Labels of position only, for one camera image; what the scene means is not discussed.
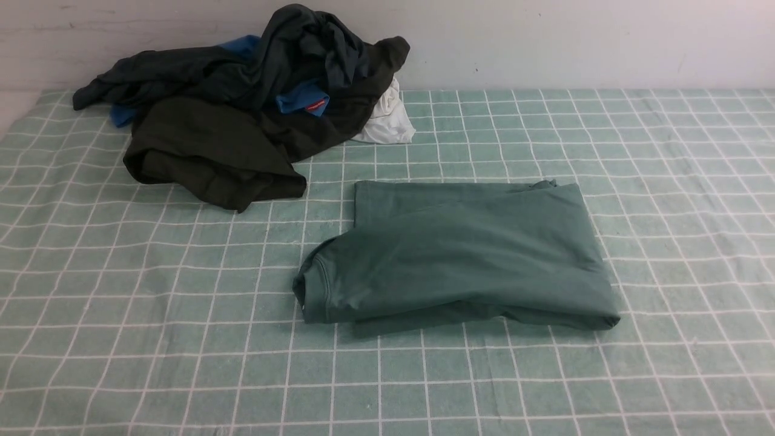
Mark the green long sleeve shirt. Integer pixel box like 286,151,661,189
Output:
292,181,621,336

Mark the white shirt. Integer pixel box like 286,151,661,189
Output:
352,77,416,144

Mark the blue shirt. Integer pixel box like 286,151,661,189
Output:
109,34,329,128

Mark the dark olive shirt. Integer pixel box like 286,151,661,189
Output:
124,36,411,213

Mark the dark grey shirt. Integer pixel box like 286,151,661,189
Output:
72,4,369,111

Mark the green checkered table cloth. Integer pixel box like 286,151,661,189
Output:
1,90,774,435

